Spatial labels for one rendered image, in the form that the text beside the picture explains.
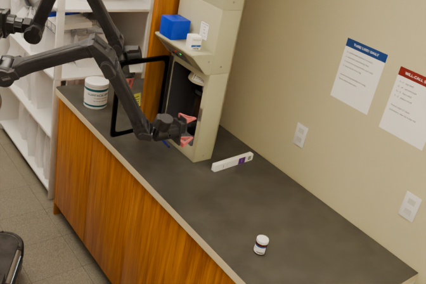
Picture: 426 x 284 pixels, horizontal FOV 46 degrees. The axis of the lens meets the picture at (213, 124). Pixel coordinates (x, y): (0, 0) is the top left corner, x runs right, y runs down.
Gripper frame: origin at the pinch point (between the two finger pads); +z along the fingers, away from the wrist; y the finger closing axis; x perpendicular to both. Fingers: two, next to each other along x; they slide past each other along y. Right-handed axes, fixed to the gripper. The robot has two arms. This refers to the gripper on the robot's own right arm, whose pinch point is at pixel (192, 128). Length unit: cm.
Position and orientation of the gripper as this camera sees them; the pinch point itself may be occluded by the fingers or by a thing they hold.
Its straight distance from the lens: 225.3
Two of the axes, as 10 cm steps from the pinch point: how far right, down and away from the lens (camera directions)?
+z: 7.9, -1.5, 6.0
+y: 1.6, -8.9, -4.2
